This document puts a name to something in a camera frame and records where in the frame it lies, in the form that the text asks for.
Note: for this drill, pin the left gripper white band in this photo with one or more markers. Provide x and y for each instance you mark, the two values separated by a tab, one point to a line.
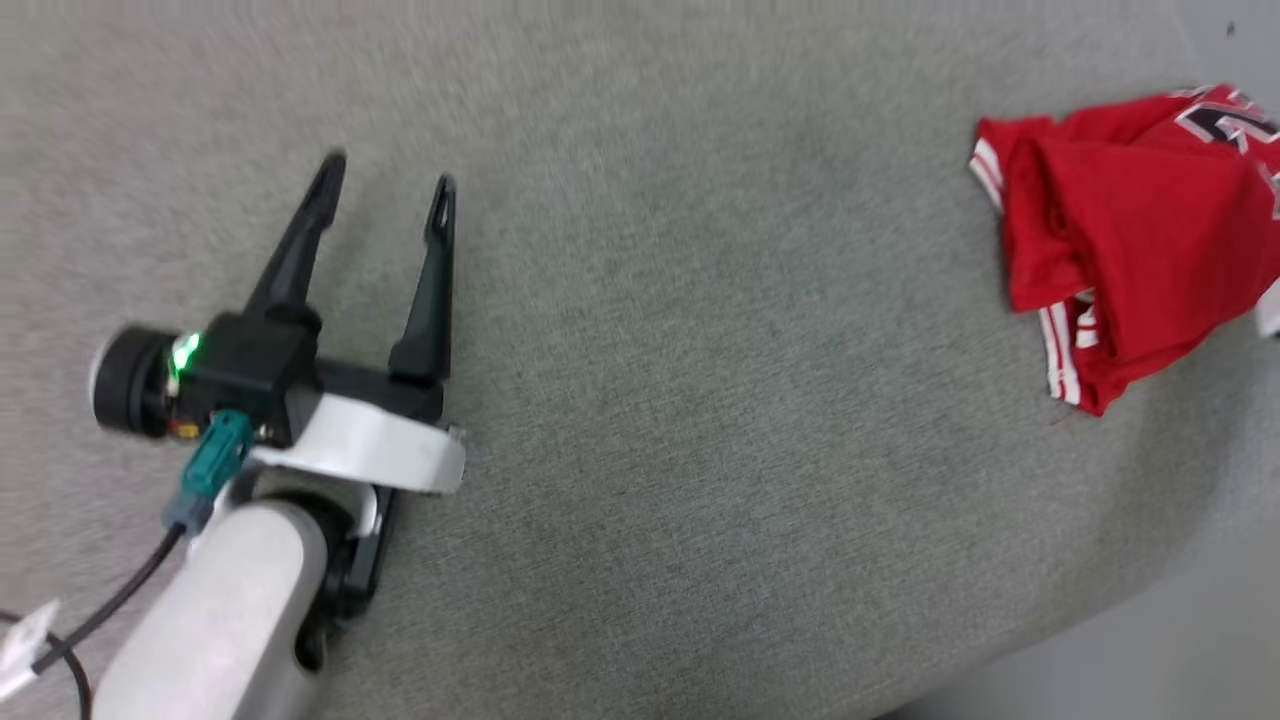
370	445

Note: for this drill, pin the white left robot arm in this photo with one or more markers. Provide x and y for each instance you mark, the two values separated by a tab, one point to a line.
220	620

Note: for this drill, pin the grey fabric sofa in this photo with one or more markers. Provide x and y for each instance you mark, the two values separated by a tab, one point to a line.
720	400

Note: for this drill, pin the red sports jersey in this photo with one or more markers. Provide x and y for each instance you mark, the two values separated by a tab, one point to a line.
1140	230

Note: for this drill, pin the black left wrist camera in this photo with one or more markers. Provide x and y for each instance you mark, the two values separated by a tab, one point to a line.
240	375

